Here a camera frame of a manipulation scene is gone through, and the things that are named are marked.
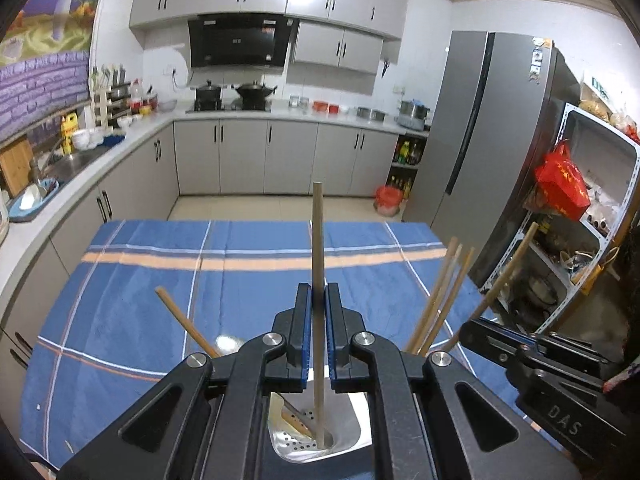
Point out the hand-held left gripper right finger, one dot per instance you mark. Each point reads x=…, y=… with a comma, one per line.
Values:
x=331, y=340

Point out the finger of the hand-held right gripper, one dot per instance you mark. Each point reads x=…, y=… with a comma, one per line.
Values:
x=510, y=347

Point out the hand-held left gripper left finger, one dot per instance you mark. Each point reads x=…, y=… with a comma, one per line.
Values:
x=302, y=330

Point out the white two-compartment utensil holder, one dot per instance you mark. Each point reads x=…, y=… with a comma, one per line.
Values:
x=350, y=425

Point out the single wooden chopstick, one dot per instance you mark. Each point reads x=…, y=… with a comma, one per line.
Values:
x=317, y=240

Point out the red bucket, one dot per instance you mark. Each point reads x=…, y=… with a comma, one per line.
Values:
x=389, y=201

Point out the blue plaid tablecloth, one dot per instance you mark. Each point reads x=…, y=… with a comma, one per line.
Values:
x=150, y=270

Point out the grey base cabinets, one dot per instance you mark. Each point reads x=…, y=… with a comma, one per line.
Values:
x=295, y=160

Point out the red plastic bag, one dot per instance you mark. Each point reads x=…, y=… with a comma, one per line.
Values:
x=562, y=185

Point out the row of oil bottles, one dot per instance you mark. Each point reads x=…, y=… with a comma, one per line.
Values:
x=407, y=155

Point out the grey refrigerator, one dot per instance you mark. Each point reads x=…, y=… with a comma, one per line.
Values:
x=465, y=135

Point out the red food containers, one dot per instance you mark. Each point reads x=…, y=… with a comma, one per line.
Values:
x=325, y=106

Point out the steel pan with lid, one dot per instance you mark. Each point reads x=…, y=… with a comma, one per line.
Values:
x=370, y=113

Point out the glass jars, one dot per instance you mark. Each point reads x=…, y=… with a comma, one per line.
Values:
x=299, y=102

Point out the white metal shelf rack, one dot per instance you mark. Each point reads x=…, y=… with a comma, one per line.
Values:
x=600, y=135

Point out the black gas stove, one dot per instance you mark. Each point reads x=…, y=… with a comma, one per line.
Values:
x=227, y=107

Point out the steel steamer pot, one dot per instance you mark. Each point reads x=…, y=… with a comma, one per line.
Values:
x=412, y=115

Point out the black wok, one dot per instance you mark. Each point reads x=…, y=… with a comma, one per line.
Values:
x=255, y=94

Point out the black cooking pot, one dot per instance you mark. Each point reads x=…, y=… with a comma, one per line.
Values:
x=207, y=94

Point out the white kitchen countertop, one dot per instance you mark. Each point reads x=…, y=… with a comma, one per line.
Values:
x=150, y=125

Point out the steel bowl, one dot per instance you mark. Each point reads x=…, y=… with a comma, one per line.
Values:
x=168, y=106

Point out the hanging scissors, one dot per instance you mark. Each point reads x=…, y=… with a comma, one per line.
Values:
x=385, y=67

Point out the steel sink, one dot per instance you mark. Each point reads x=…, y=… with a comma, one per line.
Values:
x=75, y=162

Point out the blue dish tray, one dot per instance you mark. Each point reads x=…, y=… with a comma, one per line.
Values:
x=47, y=195

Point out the stack of white bowls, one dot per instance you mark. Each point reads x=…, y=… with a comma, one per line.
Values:
x=85, y=140

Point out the black range hood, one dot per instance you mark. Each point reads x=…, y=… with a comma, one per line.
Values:
x=235, y=42

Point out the wooden dish rack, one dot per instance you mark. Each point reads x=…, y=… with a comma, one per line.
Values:
x=101, y=110

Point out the white plate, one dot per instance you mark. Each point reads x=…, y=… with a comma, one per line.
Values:
x=30, y=196

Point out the yellow bottle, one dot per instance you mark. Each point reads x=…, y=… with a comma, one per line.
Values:
x=69, y=135

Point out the wooden cutting board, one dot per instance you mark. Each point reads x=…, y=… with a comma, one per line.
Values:
x=17, y=165

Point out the purple brick wall mural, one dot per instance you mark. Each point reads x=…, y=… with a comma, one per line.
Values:
x=45, y=85

